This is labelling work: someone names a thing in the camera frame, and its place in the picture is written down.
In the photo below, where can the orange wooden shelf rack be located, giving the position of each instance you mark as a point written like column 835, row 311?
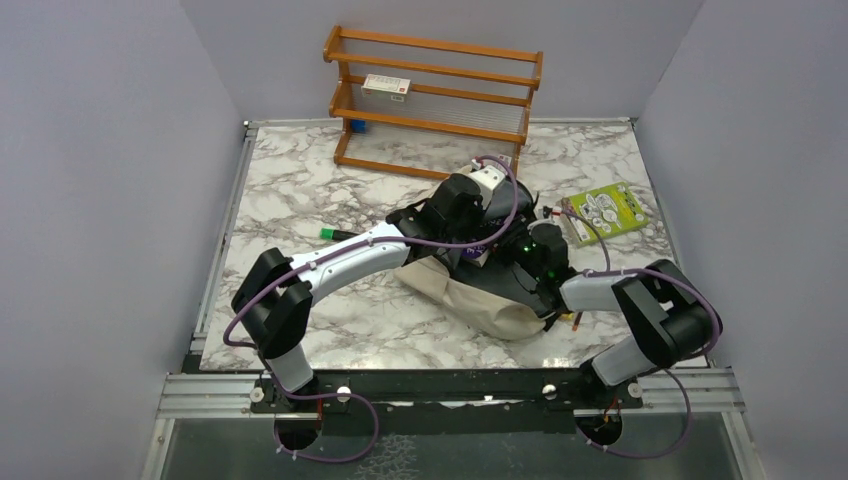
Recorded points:
column 460, row 93

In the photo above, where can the white red box on shelf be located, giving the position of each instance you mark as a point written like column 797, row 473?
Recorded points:
column 386, row 87

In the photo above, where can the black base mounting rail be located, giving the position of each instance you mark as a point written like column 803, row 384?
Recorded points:
column 440, row 402

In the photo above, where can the purple treehouse book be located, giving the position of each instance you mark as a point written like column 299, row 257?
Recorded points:
column 476, row 256

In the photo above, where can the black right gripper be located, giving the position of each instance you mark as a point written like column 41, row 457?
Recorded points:
column 501, row 249

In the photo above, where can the green black highlighter marker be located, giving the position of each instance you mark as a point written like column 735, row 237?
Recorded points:
column 336, row 235

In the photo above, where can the green comic book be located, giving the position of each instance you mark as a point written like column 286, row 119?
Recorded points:
column 612, row 210

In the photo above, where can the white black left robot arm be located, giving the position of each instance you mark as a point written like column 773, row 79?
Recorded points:
column 275, row 300

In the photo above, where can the cream canvas student bag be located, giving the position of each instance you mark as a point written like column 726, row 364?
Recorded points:
column 497, row 297

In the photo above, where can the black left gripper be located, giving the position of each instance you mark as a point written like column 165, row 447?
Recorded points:
column 478, row 210

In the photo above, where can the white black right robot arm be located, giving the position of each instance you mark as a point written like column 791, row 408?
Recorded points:
column 668, row 319

